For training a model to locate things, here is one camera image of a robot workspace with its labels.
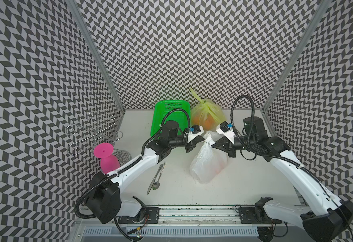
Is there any green plastic basket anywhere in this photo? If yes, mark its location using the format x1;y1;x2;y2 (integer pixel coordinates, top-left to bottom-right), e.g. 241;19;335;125
150;100;191;136

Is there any round metal strainer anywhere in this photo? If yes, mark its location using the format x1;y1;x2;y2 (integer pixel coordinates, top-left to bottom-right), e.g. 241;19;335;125
113;150;132;166

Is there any yellow-green plastic bag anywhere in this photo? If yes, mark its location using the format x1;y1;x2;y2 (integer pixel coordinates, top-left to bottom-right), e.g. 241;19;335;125
190;88;227;131

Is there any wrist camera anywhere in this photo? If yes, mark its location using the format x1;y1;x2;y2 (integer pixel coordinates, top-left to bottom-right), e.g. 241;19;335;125
216;122;235;144
187;125;204;143

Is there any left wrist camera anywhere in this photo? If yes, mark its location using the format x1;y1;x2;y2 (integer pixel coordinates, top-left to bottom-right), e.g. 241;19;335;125
187;125;204;143

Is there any metal knife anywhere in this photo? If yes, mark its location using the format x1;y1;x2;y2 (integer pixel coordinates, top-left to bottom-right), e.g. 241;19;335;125
147;163;164;195

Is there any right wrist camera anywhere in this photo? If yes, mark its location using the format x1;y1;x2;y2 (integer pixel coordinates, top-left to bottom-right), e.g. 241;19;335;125
216;122;235;144

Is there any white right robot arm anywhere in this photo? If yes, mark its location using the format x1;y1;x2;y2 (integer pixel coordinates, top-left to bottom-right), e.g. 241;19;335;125
212;117;353;242

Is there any white printed plastic bag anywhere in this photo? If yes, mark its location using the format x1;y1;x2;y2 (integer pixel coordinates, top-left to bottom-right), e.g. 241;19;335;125
190;131;228;184

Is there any metal wire rack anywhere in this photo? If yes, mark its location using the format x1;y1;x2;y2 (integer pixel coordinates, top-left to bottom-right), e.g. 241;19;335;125
65;112;124;156

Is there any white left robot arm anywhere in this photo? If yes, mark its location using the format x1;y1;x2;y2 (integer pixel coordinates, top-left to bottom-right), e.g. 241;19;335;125
74;121;204;224

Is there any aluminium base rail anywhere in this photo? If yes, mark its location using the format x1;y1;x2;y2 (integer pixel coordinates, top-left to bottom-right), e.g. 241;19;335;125
67;205;312;242

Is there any metal spoon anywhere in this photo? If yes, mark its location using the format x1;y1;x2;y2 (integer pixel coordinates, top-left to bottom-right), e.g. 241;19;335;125
152;163;166;190

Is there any pink plastic cup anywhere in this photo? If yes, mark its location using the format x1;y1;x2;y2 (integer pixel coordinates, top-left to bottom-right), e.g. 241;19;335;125
93;143;121;174

